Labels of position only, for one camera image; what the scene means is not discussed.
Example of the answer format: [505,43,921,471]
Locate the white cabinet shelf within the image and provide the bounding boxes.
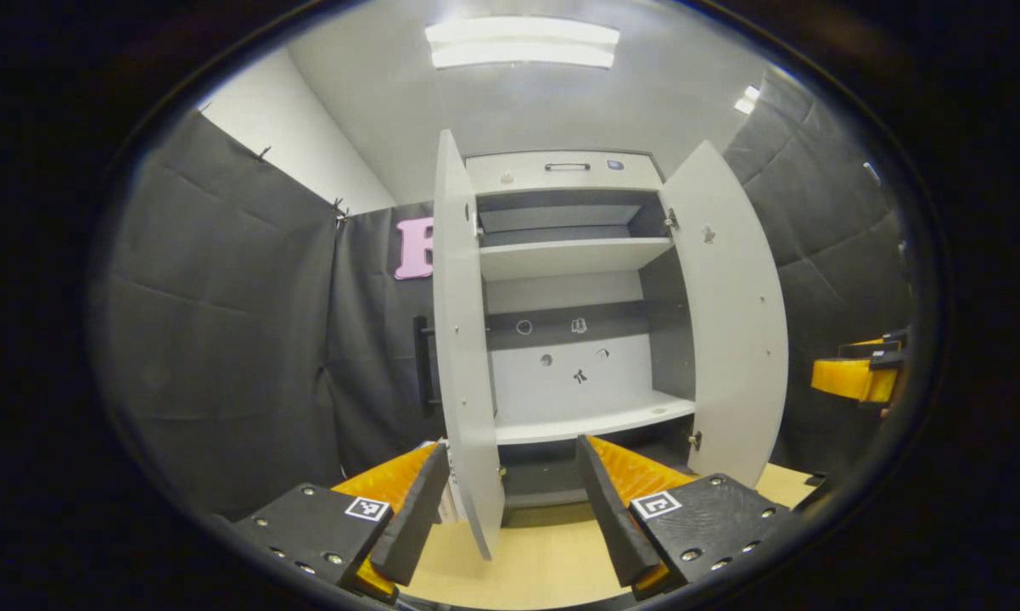
[495,389,698,446]
[479,236,675,283]

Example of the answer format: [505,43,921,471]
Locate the white box with dark print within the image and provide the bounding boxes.
[440,441,470,523]

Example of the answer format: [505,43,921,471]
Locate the grey shoe cabinet door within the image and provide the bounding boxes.
[414,129,507,561]
[659,140,789,489]

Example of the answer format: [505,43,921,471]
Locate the grey double-door shoe cabinet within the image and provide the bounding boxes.
[463,150,702,510]

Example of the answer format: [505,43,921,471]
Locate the long ceiling light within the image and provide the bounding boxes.
[425,17,621,70]

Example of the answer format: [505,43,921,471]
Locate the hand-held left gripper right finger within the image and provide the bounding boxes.
[575,434,795,599]

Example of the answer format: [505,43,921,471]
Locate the black backdrop cloth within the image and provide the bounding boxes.
[94,72,918,520]

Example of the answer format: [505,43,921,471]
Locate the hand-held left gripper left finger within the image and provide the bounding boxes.
[234,440,451,603]

